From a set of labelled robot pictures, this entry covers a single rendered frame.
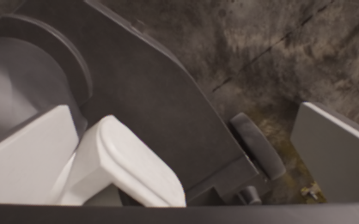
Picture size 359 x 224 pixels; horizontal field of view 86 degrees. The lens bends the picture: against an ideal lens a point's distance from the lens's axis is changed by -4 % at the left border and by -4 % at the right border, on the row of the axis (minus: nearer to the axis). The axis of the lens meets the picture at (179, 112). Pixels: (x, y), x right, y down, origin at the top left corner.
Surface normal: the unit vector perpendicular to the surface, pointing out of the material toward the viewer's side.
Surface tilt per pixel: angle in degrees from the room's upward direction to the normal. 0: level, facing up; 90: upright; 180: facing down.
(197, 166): 0
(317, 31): 0
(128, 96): 0
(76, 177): 54
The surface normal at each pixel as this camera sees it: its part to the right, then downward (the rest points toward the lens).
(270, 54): 0.18, 0.45
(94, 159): -0.38, -0.34
